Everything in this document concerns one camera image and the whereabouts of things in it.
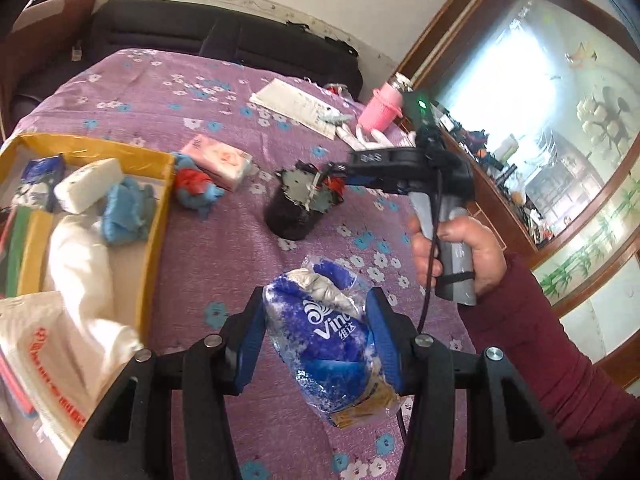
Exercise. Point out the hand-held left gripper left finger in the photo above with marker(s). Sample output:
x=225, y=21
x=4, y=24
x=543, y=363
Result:
x=250, y=340

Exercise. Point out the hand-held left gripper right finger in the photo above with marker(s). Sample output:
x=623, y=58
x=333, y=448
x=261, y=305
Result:
x=382, y=345

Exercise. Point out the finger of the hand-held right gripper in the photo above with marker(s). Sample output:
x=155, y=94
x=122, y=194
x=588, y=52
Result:
x=357, y=178

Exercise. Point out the blue tissue packet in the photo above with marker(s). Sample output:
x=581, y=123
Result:
x=330, y=350

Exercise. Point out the black electric motor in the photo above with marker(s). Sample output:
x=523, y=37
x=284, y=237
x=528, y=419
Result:
x=290, y=215

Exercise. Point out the yellow cardboard box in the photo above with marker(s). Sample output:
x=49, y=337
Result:
x=157, y=220

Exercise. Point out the person's right forearm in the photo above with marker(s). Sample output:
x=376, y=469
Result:
x=540, y=360

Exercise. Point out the person's right hand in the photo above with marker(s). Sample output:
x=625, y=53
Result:
x=475, y=245

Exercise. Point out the white work glove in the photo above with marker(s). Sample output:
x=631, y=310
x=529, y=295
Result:
x=372, y=137

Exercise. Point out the pink knitted cup sleeve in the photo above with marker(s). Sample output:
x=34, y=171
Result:
x=380, y=110

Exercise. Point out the crumpled grey packet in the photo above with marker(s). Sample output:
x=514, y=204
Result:
x=332, y=118

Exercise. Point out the purple floral tablecloth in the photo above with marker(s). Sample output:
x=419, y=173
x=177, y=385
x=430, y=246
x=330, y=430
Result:
x=225, y=260

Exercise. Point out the lined paper notepad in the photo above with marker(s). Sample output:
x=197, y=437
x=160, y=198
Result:
x=290, y=100

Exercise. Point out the peach tissue pack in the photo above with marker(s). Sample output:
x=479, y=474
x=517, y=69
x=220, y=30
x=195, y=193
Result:
x=220, y=157

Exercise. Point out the blue-red cloth toy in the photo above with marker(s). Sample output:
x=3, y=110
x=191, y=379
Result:
x=202, y=201

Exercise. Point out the wooden cabinet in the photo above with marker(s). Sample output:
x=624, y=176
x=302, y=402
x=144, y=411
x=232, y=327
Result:
x=550, y=85

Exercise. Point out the blue crumpled cloth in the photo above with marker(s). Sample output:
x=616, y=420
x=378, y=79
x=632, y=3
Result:
x=125, y=215

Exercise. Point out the white cloth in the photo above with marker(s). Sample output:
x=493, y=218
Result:
x=80, y=270

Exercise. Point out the white red-printed plastic bag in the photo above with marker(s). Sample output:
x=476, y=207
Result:
x=35, y=340

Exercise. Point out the white tissue pack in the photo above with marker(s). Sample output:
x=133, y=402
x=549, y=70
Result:
x=87, y=185

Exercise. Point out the green sheets stack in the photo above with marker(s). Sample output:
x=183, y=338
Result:
x=17, y=250

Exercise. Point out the brown armchair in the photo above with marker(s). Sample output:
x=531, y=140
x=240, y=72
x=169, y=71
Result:
x=50, y=30

